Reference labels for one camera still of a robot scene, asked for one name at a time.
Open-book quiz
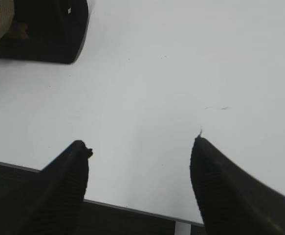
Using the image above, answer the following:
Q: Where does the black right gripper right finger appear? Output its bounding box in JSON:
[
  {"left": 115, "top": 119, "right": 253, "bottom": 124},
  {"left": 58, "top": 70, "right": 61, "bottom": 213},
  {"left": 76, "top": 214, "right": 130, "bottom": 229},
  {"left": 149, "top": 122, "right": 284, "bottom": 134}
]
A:
[{"left": 190, "top": 135, "right": 285, "bottom": 235}]

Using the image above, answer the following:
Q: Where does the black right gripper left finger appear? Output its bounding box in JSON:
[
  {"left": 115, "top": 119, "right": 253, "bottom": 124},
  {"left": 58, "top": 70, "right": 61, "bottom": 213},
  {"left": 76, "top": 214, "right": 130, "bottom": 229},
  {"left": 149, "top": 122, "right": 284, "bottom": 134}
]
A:
[{"left": 16, "top": 140, "right": 92, "bottom": 235}]

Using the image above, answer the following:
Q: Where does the black tote bag with bears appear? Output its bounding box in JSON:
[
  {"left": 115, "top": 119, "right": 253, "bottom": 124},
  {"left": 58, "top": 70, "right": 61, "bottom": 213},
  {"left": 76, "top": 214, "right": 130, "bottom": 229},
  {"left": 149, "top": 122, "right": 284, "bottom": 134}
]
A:
[{"left": 0, "top": 0, "right": 89, "bottom": 64}]

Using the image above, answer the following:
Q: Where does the white table leg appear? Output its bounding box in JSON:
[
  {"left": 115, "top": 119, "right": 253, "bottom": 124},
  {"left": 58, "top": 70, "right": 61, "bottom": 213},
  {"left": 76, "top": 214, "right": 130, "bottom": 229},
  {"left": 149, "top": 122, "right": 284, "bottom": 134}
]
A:
[{"left": 174, "top": 221, "right": 192, "bottom": 235}]

